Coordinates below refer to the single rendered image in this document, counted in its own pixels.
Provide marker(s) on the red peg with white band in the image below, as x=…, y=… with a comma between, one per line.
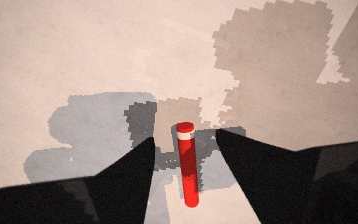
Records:
x=187, y=154

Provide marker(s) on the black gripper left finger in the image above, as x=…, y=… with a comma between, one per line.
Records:
x=116, y=195

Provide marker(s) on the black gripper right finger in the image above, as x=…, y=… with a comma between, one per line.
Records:
x=281, y=185

